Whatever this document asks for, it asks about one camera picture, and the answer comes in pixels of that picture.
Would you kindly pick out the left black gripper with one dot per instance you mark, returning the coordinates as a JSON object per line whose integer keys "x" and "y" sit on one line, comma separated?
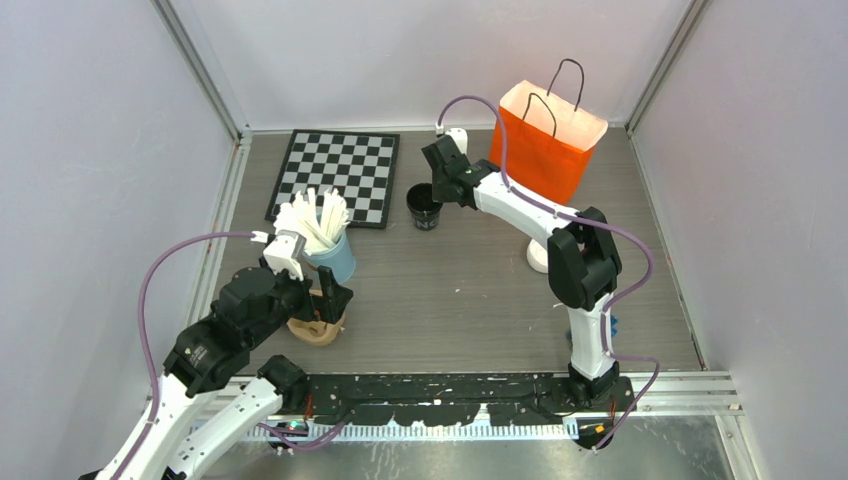
{"x": 329, "y": 306}

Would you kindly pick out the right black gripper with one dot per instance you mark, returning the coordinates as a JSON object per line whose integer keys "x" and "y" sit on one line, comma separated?
{"x": 438, "y": 196}

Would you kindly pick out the black paper cup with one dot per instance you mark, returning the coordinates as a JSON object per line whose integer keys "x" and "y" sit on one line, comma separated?
{"x": 424, "y": 210}

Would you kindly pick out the white cup lid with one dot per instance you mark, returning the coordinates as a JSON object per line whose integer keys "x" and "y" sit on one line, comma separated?
{"x": 537, "y": 257}

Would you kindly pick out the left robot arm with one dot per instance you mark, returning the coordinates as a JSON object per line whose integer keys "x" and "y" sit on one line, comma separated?
{"x": 252, "y": 306}

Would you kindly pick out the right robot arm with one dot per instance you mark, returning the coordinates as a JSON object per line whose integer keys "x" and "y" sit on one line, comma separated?
{"x": 582, "y": 258}

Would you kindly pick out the light blue cup holder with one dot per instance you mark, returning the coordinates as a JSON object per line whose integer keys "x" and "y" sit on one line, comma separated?
{"x": 340, "y": 259}

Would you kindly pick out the tan cardboard cup carrier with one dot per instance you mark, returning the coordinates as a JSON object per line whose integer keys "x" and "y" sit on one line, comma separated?
{"x": 316, "y": 333}

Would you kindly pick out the black white chessboard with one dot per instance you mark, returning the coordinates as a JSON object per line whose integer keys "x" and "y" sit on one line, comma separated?
{"x": 359, "y": 165}

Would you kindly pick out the orange paper bag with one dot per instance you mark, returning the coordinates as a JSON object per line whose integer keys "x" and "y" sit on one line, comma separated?
{"x": 546, "y": 142}

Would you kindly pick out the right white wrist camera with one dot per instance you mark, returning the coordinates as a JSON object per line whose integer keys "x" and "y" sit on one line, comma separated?
{"x": 458, "y": 135}

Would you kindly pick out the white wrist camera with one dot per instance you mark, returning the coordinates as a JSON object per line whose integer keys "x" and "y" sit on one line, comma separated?
{"x": 282, "y": 252}
{"x": 458, "y": 135}

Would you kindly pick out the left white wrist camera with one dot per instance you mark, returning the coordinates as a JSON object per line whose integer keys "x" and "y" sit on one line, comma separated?
{"x": 282, "y": 252}

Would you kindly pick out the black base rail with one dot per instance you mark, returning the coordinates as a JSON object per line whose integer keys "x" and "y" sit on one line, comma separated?
{"x": 441, "y": 400}

